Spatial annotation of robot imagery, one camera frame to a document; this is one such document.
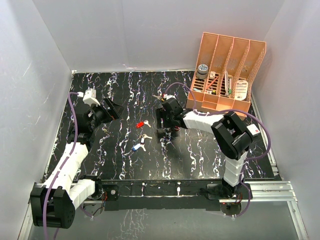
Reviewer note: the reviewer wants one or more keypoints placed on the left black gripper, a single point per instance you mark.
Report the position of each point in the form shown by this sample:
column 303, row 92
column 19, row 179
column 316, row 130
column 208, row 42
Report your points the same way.
column 113, row 113

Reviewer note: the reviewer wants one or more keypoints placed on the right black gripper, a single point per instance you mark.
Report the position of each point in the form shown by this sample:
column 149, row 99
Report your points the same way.
column 161, row 113

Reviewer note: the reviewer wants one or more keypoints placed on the key with red tag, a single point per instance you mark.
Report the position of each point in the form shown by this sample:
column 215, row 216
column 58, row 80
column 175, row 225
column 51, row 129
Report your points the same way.
column 143, row 123

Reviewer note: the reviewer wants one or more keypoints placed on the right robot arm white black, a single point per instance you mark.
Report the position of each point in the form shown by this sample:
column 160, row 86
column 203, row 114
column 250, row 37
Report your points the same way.
column 232, row 136

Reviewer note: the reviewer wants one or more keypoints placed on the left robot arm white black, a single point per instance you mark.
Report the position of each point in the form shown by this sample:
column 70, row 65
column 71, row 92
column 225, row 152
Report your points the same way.
column 53, row 205

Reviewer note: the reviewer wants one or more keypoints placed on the key with yellow tag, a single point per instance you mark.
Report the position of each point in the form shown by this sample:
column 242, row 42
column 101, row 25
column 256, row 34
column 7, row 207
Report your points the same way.
column 158, row 97

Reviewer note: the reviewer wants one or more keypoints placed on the key with blue tag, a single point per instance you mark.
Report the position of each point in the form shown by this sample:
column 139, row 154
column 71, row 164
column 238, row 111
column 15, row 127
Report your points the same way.
column 138, row 146

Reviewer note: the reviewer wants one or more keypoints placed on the round patterned tin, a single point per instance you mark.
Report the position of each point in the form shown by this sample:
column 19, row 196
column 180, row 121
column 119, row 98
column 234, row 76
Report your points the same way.
column 202, row 71

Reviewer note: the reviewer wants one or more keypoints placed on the peach desk organizer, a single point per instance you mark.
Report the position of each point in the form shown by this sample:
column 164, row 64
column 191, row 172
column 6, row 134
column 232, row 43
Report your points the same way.
column 229, row 59

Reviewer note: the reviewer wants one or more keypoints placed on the white packaged card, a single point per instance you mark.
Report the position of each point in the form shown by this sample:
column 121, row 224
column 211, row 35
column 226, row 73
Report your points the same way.
column 241, row 90

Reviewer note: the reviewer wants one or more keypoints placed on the white red-dot box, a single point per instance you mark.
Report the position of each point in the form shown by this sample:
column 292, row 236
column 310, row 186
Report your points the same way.
column 253, row 129

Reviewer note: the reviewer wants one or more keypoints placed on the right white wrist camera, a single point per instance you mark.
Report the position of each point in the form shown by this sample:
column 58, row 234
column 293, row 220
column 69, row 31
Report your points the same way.
column 167, row 96

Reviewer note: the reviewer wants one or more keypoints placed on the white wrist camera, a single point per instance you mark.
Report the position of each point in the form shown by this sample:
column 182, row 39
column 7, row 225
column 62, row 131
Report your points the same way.
column 167, row 96
column 89, row 97

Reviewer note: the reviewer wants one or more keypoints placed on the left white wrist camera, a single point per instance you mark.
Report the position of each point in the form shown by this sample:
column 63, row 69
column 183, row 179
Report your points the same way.
column 89, row 97

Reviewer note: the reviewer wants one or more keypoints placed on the aluminium front rail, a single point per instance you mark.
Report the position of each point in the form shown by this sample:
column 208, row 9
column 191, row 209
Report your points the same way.
column 188, row 210

